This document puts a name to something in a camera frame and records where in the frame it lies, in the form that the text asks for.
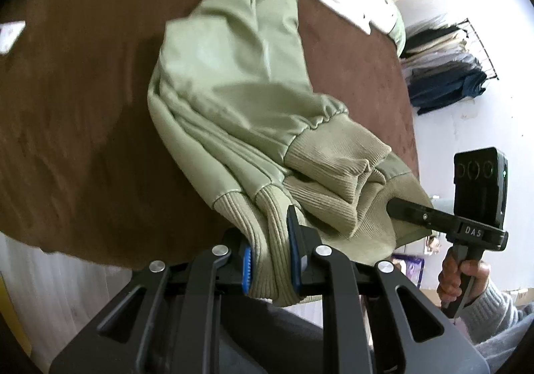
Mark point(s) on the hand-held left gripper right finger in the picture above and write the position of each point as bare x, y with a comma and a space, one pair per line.
294, 251

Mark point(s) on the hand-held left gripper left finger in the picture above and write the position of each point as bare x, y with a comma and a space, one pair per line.
246, 267

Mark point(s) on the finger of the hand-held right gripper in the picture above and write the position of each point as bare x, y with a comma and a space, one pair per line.
417, 215

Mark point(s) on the light green jacket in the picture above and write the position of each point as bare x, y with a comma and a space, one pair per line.
233, 98

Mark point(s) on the person's right forearm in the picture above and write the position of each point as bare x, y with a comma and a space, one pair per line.
496, 311

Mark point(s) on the row of hanging clothes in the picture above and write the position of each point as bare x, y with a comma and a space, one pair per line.
446, 69

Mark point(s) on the person's right hand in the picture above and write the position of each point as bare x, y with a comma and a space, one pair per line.
447, 278

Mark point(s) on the purple package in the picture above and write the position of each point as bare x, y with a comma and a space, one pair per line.
411, 267

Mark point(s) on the brown blanket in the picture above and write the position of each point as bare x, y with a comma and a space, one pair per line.
83, 128

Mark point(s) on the small white card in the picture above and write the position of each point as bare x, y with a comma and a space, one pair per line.
9, 37

